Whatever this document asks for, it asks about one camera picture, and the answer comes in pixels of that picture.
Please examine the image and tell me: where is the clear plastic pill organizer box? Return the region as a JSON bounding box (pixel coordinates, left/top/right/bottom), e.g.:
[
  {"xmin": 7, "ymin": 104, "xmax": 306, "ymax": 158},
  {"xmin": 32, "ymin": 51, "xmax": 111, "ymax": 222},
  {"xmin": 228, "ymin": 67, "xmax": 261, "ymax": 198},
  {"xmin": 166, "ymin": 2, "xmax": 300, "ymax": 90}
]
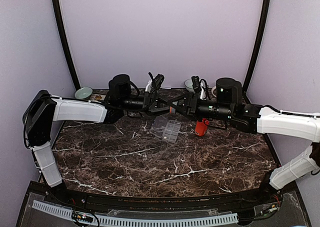
[{"xmin": 149, "ymin": 116, "xmax": 182, "ymax": 143}]

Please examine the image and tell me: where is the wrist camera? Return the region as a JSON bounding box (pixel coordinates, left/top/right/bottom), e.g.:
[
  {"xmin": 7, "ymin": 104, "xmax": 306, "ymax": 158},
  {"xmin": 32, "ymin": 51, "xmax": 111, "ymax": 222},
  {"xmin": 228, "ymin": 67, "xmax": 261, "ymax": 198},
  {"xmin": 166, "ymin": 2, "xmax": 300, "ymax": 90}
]
[
  {"xmin": 144, "ymin": 72, "xmax": 165, "ymax": 94},
  {"xmin": 191, "ymin": 76, "xmax": 211, "ymax": 100}
]

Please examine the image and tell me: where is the black corner post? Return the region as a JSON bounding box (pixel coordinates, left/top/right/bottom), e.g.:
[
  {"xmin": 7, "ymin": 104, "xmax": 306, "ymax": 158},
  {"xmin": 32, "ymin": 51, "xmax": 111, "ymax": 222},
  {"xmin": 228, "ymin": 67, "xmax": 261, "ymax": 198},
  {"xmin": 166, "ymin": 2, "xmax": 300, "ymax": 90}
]
[
  {"xmin": 51, "ymin": 0, "xmax": 81, "ymax": 91},
  {"xmin": 243, "ymin": 0, "xmax": 271, "ymax": 94}
]

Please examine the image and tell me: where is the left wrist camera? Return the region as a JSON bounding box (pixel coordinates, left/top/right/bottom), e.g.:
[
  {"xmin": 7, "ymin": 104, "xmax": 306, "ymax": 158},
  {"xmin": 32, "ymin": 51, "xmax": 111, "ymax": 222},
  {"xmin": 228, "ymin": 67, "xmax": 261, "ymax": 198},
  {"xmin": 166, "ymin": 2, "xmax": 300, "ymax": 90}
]
[{"xmin": 144, "ymin": 72, "xmax": 165, "ymax": 94}]

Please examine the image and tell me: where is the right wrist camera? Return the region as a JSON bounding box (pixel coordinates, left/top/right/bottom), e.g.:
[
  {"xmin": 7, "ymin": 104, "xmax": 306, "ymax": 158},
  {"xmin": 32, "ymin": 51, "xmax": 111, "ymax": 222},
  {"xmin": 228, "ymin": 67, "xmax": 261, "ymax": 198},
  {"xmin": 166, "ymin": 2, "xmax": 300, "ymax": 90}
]
[{"xmin": 191, "ymin": 76, "xmax": 211, "ymax": 100}]

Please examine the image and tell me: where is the green ceramic bowl left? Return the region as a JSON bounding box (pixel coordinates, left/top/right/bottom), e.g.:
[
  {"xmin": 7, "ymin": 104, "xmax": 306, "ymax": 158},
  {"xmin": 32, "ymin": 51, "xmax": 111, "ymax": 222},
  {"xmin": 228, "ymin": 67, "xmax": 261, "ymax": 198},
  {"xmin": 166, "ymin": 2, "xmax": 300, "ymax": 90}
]
[{"xmin": 74, "ymin": 86, "xmax": 93, "ymax": 101}]

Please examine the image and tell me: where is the black front rail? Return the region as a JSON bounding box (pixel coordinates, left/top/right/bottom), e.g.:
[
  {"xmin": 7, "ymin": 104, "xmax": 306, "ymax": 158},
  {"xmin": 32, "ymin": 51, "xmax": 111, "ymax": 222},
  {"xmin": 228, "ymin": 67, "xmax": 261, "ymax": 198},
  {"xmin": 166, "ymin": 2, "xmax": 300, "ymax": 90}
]
[{"xmin": 24, "ymin": 181, "xmax": 301, "ymax": 215}]

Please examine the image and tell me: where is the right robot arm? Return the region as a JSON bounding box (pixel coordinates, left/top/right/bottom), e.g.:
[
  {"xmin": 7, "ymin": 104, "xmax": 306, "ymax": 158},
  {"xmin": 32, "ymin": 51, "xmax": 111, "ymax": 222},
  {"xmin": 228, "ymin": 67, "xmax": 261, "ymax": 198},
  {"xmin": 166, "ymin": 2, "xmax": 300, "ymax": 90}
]
[{"xmin": 168, "ymin": 77, "xmax": 320, "ymax": 204}]

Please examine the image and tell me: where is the cream ceramic mug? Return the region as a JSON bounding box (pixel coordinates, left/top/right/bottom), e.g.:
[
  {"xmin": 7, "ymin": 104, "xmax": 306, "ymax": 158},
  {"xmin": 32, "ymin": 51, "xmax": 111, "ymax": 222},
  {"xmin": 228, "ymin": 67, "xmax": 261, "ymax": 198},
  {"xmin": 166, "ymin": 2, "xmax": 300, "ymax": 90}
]
[{"xmin": 211, "ymin": 87, "xmax": 217, "ymax": 98}]

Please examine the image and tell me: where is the patterned coaster mat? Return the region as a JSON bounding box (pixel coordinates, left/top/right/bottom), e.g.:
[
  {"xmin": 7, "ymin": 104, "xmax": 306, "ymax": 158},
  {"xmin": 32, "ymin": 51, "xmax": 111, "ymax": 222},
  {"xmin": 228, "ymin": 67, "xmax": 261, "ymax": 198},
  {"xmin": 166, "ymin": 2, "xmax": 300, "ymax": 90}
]
[{"xmin": 89, "ymin": 93, "xmax": 106, "ymax": 102}]

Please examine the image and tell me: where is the right black corner post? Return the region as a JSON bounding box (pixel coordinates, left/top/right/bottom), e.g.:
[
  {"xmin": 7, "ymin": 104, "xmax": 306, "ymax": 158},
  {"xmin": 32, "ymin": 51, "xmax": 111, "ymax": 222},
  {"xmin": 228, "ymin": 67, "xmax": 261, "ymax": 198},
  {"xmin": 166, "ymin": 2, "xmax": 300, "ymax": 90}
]
[{"xmin": 243, "ymin": 0, "xmax": 271, "ymax": 94}]

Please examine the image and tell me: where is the white ceramic bowl back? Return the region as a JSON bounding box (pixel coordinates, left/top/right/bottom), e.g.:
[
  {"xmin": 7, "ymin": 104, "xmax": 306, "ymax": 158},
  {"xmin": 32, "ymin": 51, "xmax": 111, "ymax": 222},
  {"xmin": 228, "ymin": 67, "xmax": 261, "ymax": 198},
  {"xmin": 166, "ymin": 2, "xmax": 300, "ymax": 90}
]
[{"xmin": 184, "ymin": 79, "xmax": 195, "ymax": 93}]

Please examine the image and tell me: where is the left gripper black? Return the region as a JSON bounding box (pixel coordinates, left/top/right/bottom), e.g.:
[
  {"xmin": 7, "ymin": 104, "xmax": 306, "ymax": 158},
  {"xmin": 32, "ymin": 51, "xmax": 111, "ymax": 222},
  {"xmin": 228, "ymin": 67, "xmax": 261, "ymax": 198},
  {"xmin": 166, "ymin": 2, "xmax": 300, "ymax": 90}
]
[{"xmin": 119, "ymin": 91, "xmax": 175, "ymax": 116}]

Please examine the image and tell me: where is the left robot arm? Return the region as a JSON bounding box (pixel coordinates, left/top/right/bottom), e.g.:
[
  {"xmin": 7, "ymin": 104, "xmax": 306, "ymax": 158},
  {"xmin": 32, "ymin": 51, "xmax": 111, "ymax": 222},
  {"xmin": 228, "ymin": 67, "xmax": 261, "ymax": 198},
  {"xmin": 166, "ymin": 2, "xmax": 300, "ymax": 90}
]
[{"xmin": 22, "ymin": 74, "xmax": 170, "ymax": 205}]

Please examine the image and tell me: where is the left black corner post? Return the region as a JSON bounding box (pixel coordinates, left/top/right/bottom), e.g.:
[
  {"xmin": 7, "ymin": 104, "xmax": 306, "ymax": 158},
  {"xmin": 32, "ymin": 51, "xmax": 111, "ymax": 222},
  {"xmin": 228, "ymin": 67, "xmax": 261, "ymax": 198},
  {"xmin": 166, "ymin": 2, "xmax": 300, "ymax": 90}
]
[{"xmin": 51, "ymin": 0, "xmax": 81, "ymax": 91}]

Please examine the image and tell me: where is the white slotted cable duct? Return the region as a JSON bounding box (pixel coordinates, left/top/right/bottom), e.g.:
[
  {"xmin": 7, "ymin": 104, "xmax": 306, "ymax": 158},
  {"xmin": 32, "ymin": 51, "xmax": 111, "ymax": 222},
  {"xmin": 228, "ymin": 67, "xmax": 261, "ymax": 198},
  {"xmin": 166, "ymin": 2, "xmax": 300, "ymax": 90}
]
[{"xmin": 31, "ymin": 200, "xmax": 239, "ymax": 227}]

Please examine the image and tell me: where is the red pill bottle grey cap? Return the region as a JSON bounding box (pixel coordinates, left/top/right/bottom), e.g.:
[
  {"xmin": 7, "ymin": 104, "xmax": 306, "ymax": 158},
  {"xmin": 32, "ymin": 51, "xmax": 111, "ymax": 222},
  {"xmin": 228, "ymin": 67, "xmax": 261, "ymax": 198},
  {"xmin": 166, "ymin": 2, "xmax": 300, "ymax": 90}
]
[{"xmin": 194, "ymin": 118, "xmax": 209, "ymax": 137}]

